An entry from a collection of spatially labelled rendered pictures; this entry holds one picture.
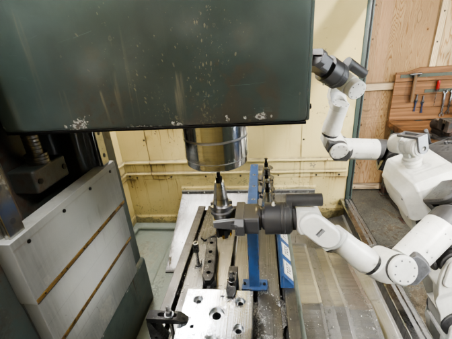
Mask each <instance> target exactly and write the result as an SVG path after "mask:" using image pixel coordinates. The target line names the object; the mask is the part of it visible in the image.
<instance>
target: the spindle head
mask: <svg viewBox="0 0 452 339"><path fill-rule="evenodd" d="M314 16H315V0H0V121H1V124H2V126H3V129H4V130H5V131H6V132H7V133H6V134H7V136H12V135H45V134H63V133H97V132H114V131H132V130H165V129H183V128H217V127H234V126H268V125H285V124H306V120H309V111H310V109H311V104H310V97H311V71H312V57H313V31H314Z"/></svg>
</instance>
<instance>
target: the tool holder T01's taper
mask: <svg viewBox="0 0 452 339"><path fill-rule="evenodd" d="M228 204H229V199H228V195H227V191H226V188H225V183H224V180H222V182H220V183H217V182H216V180H215V182H214V194H213V205H214V206H215V207H219V208H221V207H225V206H227V205H228Z"/></svg>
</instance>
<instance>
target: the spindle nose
mask: <svg viewBox="0 0 452 339"><path fill-rule="evenodd" d="M182 136H183V142H184V150H185V156H186V159H187V164H188V166H189V167H191V168H192V169H194V170H196V171H200V172H209V173H215V172H226V171H229V170H234V169H236V168H238V167H240V166H242V165H243V164H244V163H245V162H246V161H247V160H248V153H249V151H248V127H247V126H234V127H217V128H183V129H182Z"/></svg>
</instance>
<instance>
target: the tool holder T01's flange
mask: <svg viewBox="0 0 452 339"><path fill-rule="evenodd" d="M210 207H211V210H212V211H211V215H213V216H215V217H226V216H229V215H230V214H231V213H232V212H233V210H231V209H232V208H233V206H232V200H231V199H229V204H228V205H227V206H225V207H221V208H219V207H215V206H214V205H213V200H212V201H211V205H210Z"/></svg>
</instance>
